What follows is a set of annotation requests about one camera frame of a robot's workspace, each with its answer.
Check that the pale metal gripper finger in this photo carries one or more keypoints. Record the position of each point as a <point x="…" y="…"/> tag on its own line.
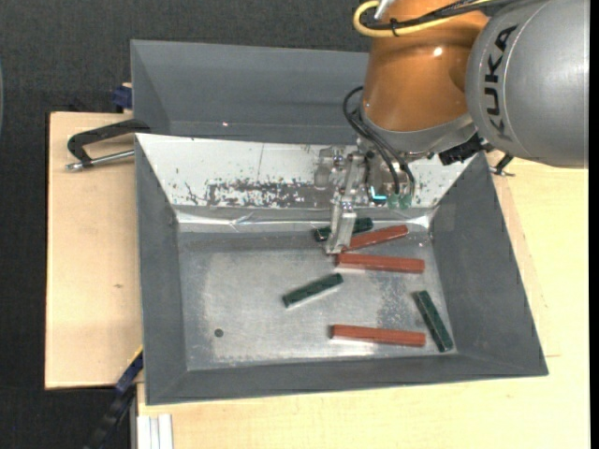
<point x="348" y="229"/>
<point x="335" y="229"/>

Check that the dark green flat block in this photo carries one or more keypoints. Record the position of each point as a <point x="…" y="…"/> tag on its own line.
<point x="312" y="290"/>
<point x="434" y="321"/>
<point x="362" y="224"/>

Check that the red-brown flat block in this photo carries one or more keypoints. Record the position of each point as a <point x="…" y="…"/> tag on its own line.
<point x="379" y="335"/>
<point x="380" y="236"/>
<point x="381" y="263"/>

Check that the grey metal bin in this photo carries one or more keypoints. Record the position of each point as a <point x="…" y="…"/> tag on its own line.
<point x="262" y="297"/>

